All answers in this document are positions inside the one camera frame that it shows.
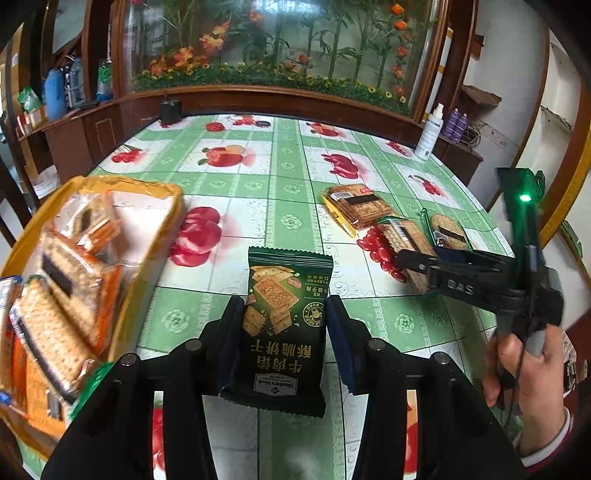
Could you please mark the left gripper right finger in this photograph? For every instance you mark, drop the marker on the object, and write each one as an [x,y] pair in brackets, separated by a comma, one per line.
[355,350]

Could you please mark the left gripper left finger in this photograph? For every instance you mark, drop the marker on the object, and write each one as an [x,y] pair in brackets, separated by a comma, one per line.
[221,340]

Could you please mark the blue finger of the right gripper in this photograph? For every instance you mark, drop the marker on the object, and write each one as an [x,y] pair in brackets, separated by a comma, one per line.
[469,256]
[415,261]

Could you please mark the round cracker green pack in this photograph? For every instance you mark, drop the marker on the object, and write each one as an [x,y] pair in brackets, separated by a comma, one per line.
[445,232]

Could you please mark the green long cracker pack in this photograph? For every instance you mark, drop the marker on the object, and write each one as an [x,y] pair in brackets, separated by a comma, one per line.
[412,250]

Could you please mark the dark green cracker packet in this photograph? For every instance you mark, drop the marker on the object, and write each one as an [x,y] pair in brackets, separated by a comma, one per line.
[278,347]

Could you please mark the orange rectangular cracker pack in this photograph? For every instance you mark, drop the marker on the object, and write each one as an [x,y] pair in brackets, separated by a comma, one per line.
[85,287]

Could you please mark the right human hand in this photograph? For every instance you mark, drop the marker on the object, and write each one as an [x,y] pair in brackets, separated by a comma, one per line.
[540,380]

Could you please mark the yellow square cracker pack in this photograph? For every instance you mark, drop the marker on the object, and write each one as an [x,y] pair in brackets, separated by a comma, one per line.
[355,207]

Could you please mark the white spray bottle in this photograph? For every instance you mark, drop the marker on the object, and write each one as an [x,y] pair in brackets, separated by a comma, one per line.
[430,133]

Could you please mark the green fruit pattern tablecloth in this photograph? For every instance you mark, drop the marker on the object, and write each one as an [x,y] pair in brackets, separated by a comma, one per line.
[264,176]

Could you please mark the purple bottles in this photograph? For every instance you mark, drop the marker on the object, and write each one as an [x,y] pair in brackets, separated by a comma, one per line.
[455,126]

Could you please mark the yellow rimmed snack tray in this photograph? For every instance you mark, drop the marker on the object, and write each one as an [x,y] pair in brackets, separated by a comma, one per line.
[45,362]

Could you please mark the floral glass cabinet partition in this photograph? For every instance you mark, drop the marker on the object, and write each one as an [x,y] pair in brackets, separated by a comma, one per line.
[381,53]

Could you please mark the small black box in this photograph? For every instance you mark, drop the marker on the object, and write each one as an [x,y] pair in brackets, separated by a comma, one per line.
[170,111]

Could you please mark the green label bottle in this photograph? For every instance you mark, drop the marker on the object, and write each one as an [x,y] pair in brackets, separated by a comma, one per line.
[104,90]

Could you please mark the green white bag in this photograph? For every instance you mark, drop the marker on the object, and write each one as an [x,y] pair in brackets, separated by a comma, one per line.
[29,100]

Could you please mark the blue thermos jug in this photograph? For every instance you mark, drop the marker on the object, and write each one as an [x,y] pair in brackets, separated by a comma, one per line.
[54,94]

